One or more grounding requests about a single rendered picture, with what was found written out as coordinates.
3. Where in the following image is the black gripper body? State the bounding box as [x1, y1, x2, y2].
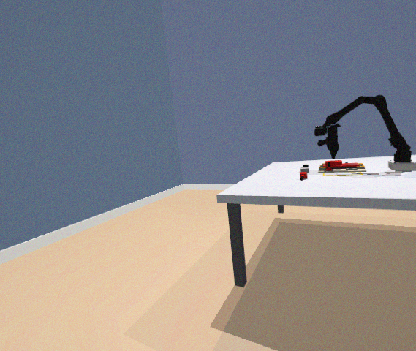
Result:
[327, 134, 339, 148]

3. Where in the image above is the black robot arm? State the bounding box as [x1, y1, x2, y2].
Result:
[314, 95, 412, 162]

